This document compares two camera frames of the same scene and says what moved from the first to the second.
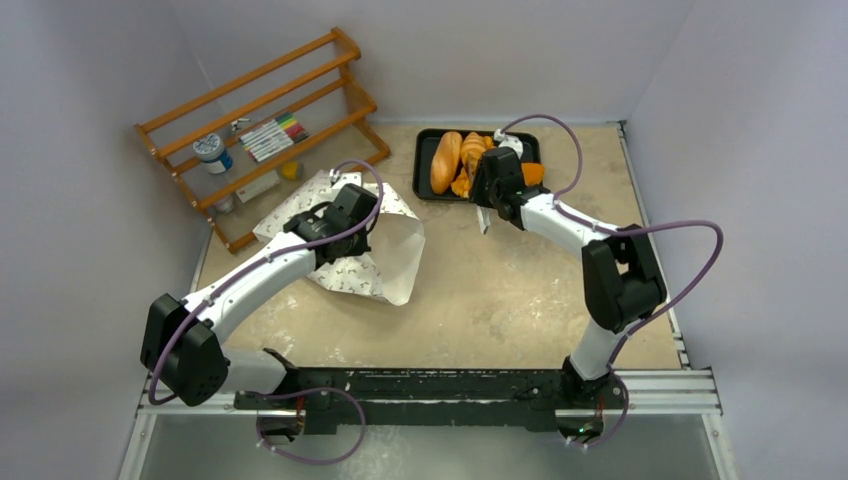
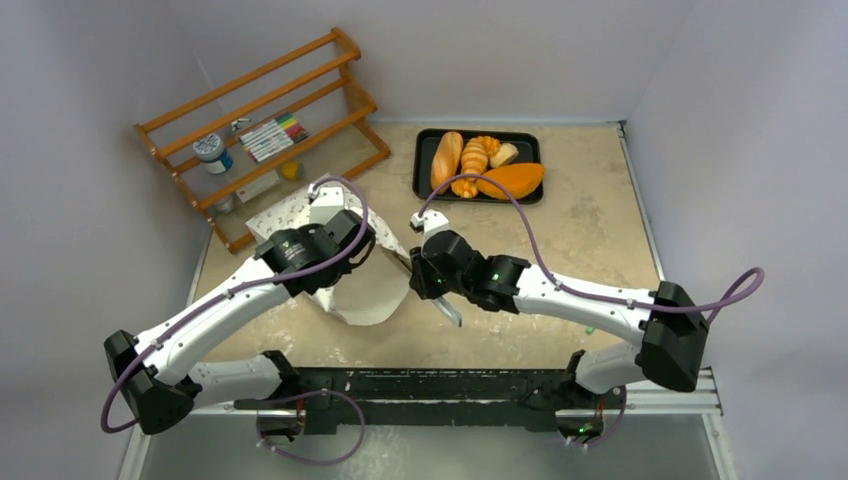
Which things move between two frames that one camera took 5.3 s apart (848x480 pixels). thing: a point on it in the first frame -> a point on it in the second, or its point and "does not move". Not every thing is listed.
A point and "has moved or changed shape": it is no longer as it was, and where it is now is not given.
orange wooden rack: x=241 y=78 does not move
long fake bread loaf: x=445 y=161 does not move
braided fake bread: x=472 y=147 does not move
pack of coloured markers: x=274 y=136 does not move
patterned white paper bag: x=395 y=237 has moved or changed shape
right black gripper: x=490 y=201 -> x=424 y=278
